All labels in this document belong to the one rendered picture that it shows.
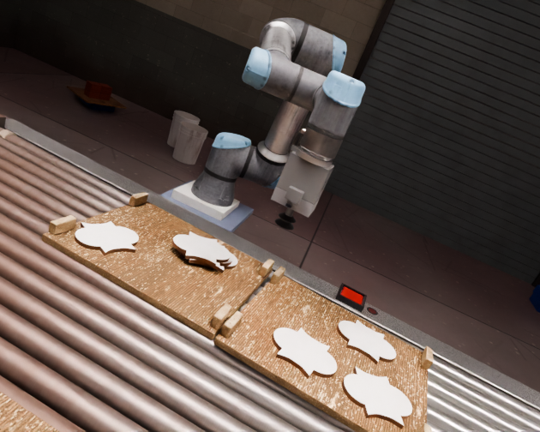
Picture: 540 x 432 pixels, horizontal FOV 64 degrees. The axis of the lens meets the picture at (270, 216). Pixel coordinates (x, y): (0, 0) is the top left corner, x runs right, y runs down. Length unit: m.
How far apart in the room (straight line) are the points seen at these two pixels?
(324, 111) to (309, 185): 0.14
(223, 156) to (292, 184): 0.61
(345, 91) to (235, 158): 0.69
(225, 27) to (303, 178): 5.17
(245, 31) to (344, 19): 1.21
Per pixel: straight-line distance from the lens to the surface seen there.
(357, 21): 5.64
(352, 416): 0.84
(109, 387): 0.72
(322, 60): 1.27
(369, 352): 0.99
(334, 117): 0.82
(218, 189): 1.46
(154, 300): 0.87
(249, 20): 5.87
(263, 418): 0.76
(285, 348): 0.87
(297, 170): 0.84
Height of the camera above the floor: 1.44
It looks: 20 degrees down
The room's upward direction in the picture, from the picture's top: 23 degrees clockwise
